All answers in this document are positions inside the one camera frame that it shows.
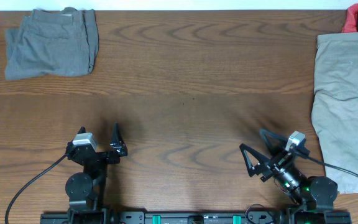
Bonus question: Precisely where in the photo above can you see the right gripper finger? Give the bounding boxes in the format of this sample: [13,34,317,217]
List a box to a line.
[239,142,272,178]
[259,129,288,156]

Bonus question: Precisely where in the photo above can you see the khaki beige shorts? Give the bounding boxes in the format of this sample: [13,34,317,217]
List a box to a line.
[311,32,358,194]

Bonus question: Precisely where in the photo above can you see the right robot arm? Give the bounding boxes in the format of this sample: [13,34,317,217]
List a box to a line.
[239,129,337,223]

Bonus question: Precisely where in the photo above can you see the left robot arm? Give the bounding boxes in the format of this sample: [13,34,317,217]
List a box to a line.
[65,123,127,224]

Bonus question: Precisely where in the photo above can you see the folded grey shorts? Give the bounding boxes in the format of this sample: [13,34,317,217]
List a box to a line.
[4,7,99,80]

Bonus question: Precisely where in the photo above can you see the red cloth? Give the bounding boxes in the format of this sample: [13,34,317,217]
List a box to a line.
[341,3,358,33]

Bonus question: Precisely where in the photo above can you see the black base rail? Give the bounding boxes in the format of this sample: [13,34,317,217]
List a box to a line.
[40,204,352,224]

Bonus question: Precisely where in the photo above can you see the left black cable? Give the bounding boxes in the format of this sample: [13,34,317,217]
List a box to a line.
[4,154,70,224]

